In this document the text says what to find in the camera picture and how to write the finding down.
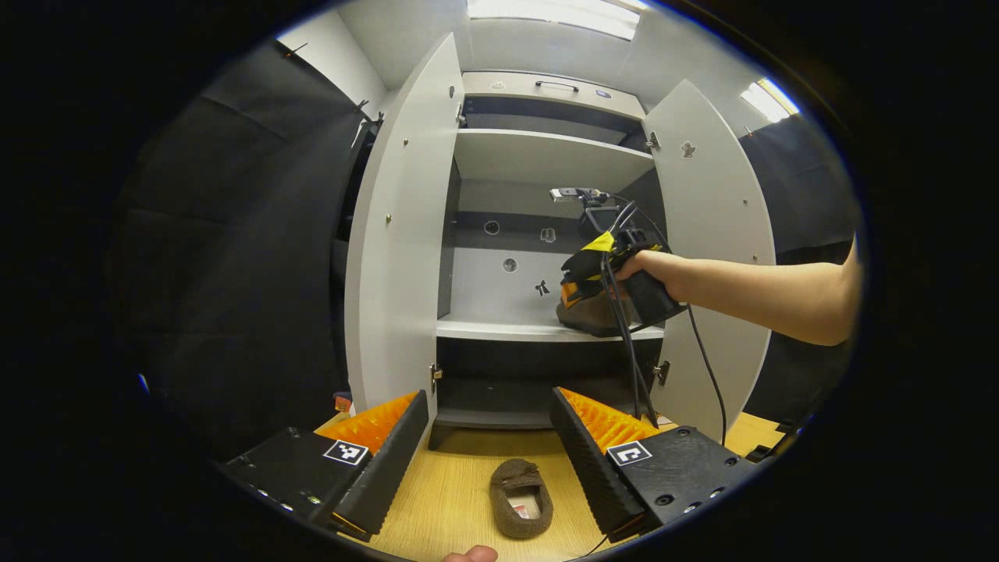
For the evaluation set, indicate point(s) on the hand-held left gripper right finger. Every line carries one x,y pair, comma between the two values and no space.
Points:
589,468

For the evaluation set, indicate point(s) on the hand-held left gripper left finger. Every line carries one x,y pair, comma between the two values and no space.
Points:
394,468

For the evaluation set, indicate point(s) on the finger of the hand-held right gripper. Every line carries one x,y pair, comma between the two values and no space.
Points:
581,269

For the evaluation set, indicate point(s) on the brown fuzzy shoe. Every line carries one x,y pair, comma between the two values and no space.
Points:
589,316
520,497

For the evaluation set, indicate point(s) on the white shoe cabinet door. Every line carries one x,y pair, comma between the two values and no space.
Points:
398,257
718,203

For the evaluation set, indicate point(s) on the white shoe cabinet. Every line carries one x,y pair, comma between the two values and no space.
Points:
538,156

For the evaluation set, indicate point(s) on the small orange object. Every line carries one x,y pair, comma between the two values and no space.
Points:
342,402

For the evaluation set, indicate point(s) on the ceiling light panel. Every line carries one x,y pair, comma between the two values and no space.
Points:
554,14
769,100

